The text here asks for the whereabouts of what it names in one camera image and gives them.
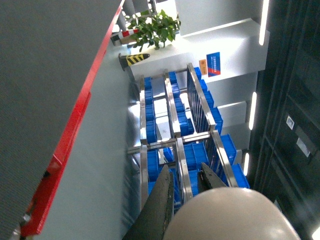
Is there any stainless steel shelf rack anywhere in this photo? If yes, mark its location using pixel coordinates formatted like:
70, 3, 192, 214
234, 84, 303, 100
127, 63, 239, 207

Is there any red white traffic cone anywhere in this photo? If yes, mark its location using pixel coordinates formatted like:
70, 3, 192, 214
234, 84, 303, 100
110, 29, 139, 46

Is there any yellow black striped bollard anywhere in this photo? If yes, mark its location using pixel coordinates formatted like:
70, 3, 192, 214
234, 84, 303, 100
118, 53, 151, 71

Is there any green potted plant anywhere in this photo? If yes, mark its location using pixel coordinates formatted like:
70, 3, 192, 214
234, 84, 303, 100
128, 9, 181, 52

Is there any beige plastic dustpan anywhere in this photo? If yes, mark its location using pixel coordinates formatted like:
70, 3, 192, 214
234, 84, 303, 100
164, 187, 300, 240

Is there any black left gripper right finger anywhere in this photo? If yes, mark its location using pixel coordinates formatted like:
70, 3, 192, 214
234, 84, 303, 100
197, 162, 227, 193

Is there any orange wall sign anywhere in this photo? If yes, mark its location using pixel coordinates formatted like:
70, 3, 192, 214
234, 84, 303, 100
199, 59, 208, 75

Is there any blue white wall sign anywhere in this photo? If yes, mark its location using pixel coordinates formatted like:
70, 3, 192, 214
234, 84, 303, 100
206, 52, 221, 77

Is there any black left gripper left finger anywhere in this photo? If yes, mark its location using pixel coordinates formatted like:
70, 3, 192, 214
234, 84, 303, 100
123, 166, 174, 240

